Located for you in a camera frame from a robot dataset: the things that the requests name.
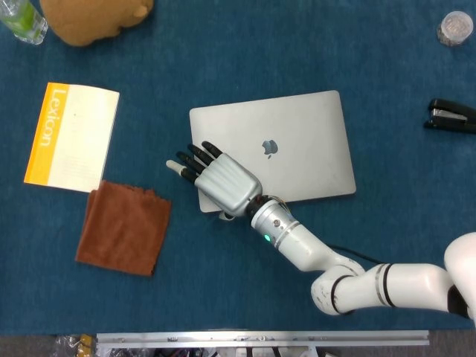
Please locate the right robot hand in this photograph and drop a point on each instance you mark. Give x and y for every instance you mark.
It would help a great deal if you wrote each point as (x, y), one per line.
(227, 182)

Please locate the silver laptop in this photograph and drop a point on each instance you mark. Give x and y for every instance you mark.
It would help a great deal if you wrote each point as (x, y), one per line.
(297, 122)

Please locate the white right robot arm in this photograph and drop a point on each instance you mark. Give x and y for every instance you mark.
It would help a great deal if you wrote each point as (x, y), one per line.
(301, 245)

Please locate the teal blue table cloth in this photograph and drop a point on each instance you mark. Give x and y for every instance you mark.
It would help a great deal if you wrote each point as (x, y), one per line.
(223, 290)

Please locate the brown folded cloth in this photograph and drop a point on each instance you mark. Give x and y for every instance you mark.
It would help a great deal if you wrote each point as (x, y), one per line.
(122, 230)

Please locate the yellow white Lexicon book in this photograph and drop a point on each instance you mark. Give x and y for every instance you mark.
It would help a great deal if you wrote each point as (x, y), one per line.
(78, 137)

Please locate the brown plush toy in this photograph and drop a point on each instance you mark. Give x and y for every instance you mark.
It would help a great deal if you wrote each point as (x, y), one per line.
(89, 22)

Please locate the clear plastic bag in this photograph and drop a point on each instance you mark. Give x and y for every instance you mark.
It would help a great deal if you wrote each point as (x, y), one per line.
(74, 346)

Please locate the black stapler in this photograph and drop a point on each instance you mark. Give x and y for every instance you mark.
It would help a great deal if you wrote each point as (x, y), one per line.
(451, 115)

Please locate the clear bottle green label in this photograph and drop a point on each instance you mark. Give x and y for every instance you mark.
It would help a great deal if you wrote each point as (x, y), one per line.
(22, 20)

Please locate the small clear lidded jar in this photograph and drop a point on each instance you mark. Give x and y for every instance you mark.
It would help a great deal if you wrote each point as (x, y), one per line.
(455, 28)

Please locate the aluminium profile rail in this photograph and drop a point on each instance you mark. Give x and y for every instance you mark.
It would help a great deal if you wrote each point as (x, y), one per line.
(260, 338)

